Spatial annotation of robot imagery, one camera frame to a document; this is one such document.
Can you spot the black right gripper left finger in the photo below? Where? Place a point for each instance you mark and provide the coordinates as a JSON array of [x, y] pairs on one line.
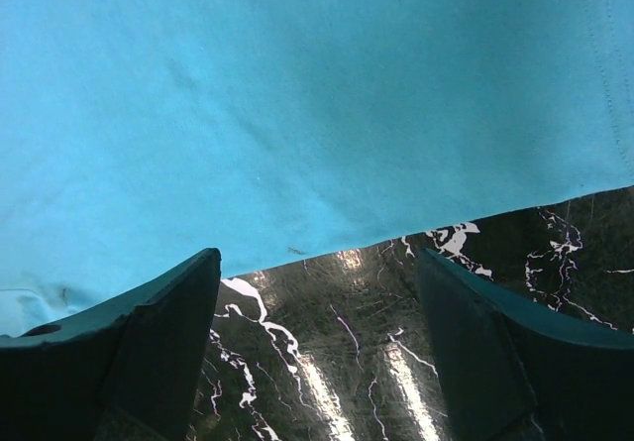
[[138, 354]]

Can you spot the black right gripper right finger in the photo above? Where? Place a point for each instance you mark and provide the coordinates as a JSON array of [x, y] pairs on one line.
[[501, 358]]

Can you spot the cyan t shirt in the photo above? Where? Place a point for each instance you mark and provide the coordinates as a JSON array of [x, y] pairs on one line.
[[135, 133]]

